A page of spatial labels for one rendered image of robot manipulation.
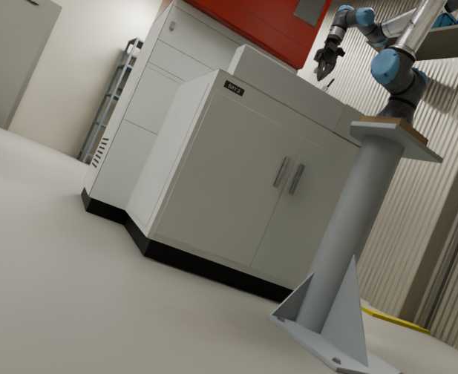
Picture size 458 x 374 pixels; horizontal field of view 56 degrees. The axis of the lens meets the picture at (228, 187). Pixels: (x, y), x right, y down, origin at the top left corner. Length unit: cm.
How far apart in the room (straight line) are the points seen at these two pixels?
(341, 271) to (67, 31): 681
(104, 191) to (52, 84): 556
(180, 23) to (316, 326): 164
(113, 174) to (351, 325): 137
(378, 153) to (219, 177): 63
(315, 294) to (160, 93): 131
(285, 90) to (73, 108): 619
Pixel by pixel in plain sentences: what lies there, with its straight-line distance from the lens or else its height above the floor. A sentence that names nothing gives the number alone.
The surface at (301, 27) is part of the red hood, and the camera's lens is 266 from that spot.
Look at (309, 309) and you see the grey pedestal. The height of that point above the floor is 8.
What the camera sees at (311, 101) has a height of 89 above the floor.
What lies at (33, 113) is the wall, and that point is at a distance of 774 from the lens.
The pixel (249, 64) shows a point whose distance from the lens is 183.
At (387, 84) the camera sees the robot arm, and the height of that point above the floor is 98.
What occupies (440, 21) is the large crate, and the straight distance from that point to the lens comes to 431.
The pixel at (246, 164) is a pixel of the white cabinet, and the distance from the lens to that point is 181.
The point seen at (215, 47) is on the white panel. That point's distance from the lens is 246.
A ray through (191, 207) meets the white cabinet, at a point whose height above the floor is 26.
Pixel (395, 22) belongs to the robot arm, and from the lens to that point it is 211.
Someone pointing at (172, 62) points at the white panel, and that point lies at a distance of 238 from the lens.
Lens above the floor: 34
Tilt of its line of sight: 2 degrees up
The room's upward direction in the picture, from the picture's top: 23 degrees clockwise
